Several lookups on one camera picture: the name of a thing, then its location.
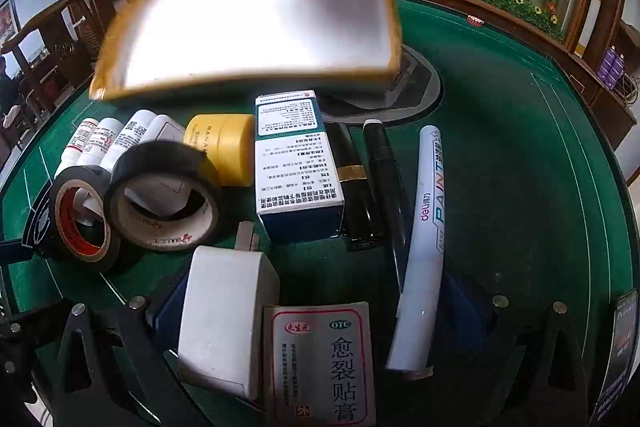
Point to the black round fan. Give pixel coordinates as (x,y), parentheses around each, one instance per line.
(35,227)

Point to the wooden chair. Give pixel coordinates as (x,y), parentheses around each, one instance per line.
(50,42)

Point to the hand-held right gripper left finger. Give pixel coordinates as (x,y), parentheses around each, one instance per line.
(162,312)

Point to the blue white medicine box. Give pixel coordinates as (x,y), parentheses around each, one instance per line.
(295,167)

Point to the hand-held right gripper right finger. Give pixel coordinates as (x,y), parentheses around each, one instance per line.
(465,307)

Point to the black tape roll red core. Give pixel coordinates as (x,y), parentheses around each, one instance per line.
(70,179)

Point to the purple box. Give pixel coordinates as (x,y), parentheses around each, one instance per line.
(612,67)

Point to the white power adapter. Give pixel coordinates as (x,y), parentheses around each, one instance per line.
(225,317)

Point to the black pen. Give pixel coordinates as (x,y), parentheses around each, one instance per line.
(382,167)

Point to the grey table centre console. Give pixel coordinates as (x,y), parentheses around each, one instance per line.
(415,82)

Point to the black lipstick tube gold band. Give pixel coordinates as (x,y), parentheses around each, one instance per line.
(357,202)

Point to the white paint marker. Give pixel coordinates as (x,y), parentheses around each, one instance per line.
(425,247)

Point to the framed wall picture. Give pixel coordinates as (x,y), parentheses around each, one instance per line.
(9,19)

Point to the silver red plaster packet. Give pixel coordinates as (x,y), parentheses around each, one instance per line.
(320,362)

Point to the black tape roll white core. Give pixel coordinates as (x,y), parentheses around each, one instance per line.
(160,159)

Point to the yellow round jar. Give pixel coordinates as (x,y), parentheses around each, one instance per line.
(225,147)

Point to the yellow taped white tray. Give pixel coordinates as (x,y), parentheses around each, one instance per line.
(260,17)

